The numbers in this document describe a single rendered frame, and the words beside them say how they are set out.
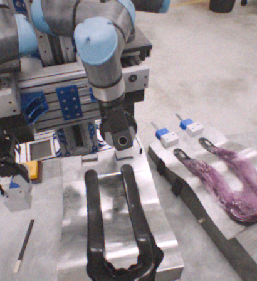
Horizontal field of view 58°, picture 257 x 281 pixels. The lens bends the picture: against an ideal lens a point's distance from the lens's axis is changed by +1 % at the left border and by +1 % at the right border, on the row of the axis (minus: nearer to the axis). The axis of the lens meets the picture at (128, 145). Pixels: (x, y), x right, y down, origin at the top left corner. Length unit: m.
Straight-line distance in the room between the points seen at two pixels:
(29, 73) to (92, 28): 0.63
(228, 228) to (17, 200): 0.53
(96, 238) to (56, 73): 0.67
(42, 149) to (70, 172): 1.04
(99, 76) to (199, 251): 0.52
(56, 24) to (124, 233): 0.49
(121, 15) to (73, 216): 0.48
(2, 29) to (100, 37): 0.19
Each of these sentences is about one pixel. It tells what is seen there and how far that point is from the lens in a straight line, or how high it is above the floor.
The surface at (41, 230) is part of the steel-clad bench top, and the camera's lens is 0.75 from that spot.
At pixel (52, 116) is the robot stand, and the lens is 1.11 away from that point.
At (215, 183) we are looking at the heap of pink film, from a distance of 0.69.
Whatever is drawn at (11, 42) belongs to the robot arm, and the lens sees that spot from 0.54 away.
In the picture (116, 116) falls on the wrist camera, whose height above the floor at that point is 1.10.
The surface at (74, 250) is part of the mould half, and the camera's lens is 0.58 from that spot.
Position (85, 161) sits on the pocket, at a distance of 0.77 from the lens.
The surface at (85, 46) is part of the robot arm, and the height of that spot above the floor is 1.28.
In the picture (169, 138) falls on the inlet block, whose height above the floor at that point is 0.88.
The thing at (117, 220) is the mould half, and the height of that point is 0.89.
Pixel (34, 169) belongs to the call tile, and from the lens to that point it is 0.83.
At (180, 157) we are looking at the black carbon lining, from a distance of 0.80.
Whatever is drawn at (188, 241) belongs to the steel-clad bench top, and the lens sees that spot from 0.72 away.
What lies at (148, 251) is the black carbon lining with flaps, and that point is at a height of 0.90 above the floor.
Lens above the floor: 1.47
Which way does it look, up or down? 49 degrees down
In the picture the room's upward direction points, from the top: straight up
